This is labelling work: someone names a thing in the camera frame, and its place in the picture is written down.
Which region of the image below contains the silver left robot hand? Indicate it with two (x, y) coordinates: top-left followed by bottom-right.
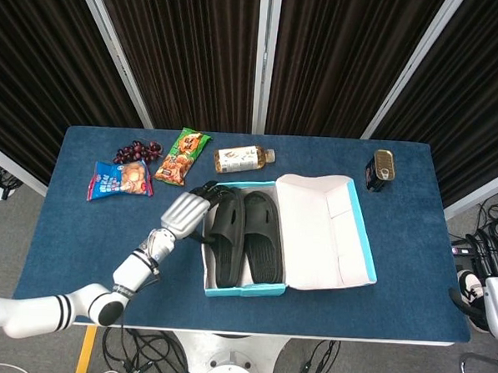
(158, 178), (236, 246)

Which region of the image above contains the dark red grape bunch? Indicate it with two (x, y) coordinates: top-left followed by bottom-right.
(112, 139), (164, 168)

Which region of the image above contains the black rubber slipper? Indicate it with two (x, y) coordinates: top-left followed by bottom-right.
(239, 189), (289, 285)
(207, 187), (249, 290)

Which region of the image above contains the dark tin can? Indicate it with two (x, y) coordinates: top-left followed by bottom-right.
(363, 149), (398, 195)

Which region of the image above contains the yellow tea bottle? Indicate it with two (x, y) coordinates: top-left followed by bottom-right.
(213, 142), (277, 176)

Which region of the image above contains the white partition post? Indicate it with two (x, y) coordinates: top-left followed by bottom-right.
(66, 0), (162, 129)
(251, 0), (284, 135)
(360, 0), (467, 145)

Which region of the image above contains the dark ribbed partition panel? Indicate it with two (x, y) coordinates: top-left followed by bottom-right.
(0, 0), (151, 190)
(369, 0), (498, 209)
(88, 0), (262, 134)
(266, 0), (446, 144)

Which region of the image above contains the black floor cable bundle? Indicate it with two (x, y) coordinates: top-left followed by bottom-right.
(99, 327), (199, 373)
(444, 188), (498, 278)
(0, 156), (26, 203)

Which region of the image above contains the blue table cover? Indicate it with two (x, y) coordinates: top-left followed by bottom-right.
(8, 120), (481, 346)

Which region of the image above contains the blue snack bag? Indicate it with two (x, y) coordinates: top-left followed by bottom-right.
(85, 156), (156, 206)

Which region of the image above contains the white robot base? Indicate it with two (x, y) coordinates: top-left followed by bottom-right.
(168, 330), (288, 373)

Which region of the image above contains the white table frame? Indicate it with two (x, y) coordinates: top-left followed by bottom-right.
(73, 321), (455, 350)

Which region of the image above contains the light blue shoe box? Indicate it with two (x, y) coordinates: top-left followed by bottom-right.
(200, 168), (383, 307)

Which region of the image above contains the green snack bag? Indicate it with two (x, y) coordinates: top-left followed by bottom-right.
(153, 125), (214, 189)

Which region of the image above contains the black power strip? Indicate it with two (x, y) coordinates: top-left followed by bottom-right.
(449, 244), (487, 261)

